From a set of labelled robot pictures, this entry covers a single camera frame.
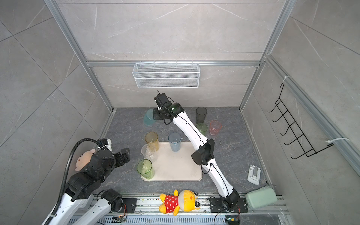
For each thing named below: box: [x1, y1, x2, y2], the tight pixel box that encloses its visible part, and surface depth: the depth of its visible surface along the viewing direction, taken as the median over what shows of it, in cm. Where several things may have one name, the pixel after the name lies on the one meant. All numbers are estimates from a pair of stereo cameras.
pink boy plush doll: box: [75, 148, 96, 172], surface depth 85 cm
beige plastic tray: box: [140, 141, 203, 182], surface depth 88 cm
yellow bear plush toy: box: [158, 189, 201, 217], surface depth 70 cm
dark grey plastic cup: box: [195, 106, 208, 125], surface depth 103 cm
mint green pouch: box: [245, 186, 278, 210], surface depth 76 cm
